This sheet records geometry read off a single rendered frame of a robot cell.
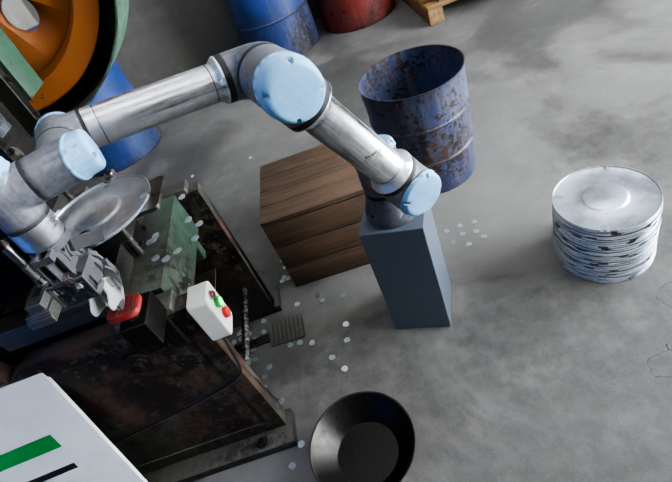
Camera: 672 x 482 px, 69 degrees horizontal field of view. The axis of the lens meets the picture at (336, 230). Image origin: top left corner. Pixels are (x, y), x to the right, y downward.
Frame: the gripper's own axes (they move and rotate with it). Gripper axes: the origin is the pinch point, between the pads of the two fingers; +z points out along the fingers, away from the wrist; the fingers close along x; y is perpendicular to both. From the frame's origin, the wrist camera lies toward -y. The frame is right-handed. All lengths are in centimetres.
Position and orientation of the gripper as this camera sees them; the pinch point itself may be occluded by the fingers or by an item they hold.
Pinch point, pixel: (118, 302)
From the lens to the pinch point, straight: 107.5
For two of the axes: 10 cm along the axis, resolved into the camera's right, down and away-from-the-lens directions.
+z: 3.1, 7.1, 6.3
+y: 1.7, 6.2, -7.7
